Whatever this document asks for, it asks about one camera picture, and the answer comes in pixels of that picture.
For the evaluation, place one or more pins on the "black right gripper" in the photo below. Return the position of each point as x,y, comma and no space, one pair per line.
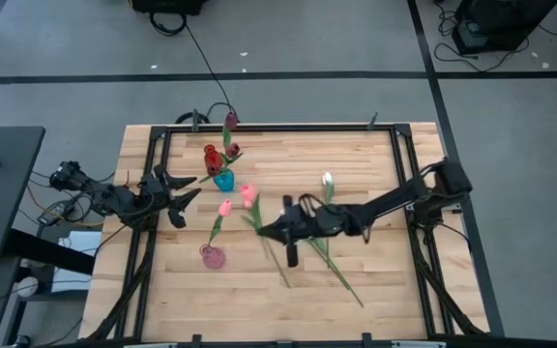
300,224

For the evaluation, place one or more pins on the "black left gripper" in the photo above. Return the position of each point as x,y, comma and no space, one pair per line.
174,208

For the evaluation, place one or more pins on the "dark red artificial tulip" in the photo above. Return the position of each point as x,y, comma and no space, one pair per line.
214,169
232,150
231,119

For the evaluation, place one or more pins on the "pink artificial tulip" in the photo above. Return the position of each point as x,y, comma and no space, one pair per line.
248,190
225,208
248,203

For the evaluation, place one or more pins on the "blue glass vase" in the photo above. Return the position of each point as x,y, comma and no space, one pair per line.
224,181

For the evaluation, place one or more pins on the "white artificial tulip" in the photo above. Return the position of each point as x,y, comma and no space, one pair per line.
346,287
327,179

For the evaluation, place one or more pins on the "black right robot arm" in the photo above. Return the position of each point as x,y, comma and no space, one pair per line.
394,198

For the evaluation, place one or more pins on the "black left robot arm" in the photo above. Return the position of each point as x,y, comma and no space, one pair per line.
109,198

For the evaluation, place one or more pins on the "red glass vase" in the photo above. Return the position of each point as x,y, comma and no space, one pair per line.
211,155

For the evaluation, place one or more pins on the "purple ribbed glass vase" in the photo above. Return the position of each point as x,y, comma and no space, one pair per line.
213,257

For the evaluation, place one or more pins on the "white flat box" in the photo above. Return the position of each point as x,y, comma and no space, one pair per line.
73,261

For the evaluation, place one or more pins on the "black power adapter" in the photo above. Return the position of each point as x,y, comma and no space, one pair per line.
52,214

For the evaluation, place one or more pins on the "black equipment box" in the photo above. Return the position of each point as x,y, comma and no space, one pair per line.
167,5

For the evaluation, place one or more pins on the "black equipment cart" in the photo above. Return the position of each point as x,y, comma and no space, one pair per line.
496,24

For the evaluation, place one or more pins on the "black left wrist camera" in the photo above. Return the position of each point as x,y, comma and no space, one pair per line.
152,188

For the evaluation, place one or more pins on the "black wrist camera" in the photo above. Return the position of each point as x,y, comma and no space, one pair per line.
329,220
152,188

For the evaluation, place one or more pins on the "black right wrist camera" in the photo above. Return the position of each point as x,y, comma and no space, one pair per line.
329,220

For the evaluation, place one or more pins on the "black aluminium table frame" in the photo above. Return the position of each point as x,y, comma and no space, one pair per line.
283,128

